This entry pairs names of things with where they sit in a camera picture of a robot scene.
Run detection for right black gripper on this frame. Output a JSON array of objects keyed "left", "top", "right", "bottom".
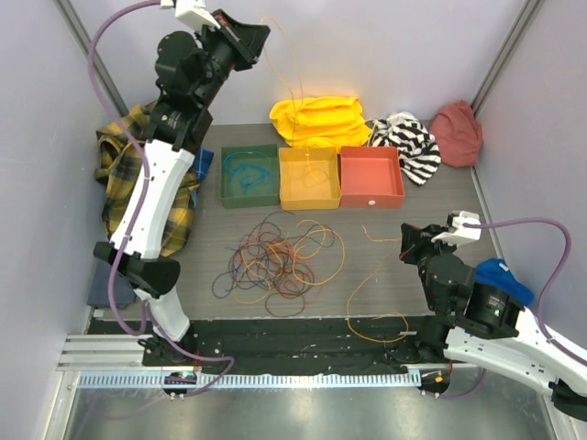
[{"left": 397, "top": 223, "right": 457, "bottom": 311}]

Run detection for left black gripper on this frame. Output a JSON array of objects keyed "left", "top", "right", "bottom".
[{"left": 194, "top": 10, "right": 271, "bottom": 108}]

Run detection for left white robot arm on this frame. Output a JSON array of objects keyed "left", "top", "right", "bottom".
[{"left": 94, "top": 9, "right": 271, "bottom": 366}]

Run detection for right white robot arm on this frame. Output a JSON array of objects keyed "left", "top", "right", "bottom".
[{"left": 399, "top": 212, "right": 586, "bottom": 421}]

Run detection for blue cloth right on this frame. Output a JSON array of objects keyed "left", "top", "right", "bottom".
[{"left": 475, "top": 258, "right": 535, "bottom": 306}]

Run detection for blue checked cloth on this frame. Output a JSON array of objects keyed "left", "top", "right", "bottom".
[{"left": 193, "top": 148, "right": 214, "bottom": 180}]

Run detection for yellow plaid shirt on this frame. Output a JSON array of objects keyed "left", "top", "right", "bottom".
[{"left": 94, "top": 122, "right": 201, "bottom": 257}]

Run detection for green plastic bin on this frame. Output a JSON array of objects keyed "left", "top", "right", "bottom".
[{"left": 220, "top": 144, "right": 280, "bottom": 209}]

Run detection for black white striped cloth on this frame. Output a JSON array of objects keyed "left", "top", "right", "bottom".
[{"left": 367, "top": 112, "right": 442, "bottom": 187}]

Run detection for red plastic bin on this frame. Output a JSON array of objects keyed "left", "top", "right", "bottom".
[{"left": 340, "top": 147, "right": 404, "bottom": 209}]

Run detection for yellow cloth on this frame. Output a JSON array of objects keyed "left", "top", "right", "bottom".
[{"left": 269, "top": 96, "right": 371, "bottom": 151}]

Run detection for pink red cloth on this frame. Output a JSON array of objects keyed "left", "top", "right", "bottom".
[{"left": 430, "top": 100, "right": 483, "bottom": 168}]

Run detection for yellow plastic bin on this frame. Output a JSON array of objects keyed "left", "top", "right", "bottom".
[{"left": 278, "top": 148, "right": 341, "bottom": 211}]

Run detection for grey blue folded cloth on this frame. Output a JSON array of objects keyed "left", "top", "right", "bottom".
[{"left": 87, "top": 261, "right": 137, "bottom": 309}]

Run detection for black base mat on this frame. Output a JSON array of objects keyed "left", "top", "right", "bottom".
[{"left": 86, "top": 314, "right": 487, "bottom": 375}]

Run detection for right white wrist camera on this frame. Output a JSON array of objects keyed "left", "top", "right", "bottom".
[{"left": 431, "top": 211, "right": 482, "bottom": 247}]

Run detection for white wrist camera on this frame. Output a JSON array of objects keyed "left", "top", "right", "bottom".
[
  {"left": 431, "top": 211, "right": 482, "bottom": 247},
  {"left": 159, "top": 0, "right": 220, "bottom": 32}
]

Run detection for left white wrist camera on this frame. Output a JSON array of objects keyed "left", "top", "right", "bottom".
[{"left": 159, "top": 0, "right": 220, "bottom": 32}]

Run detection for blue cable in bin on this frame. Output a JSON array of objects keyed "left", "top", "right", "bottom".
[{"left": 222, "top": 150, "right": 271, "bottom": 193}]

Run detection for white slotted cable duct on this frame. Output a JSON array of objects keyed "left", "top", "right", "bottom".
[{"left": 78, "top": 370, "right": 421, "bottom": 390}]

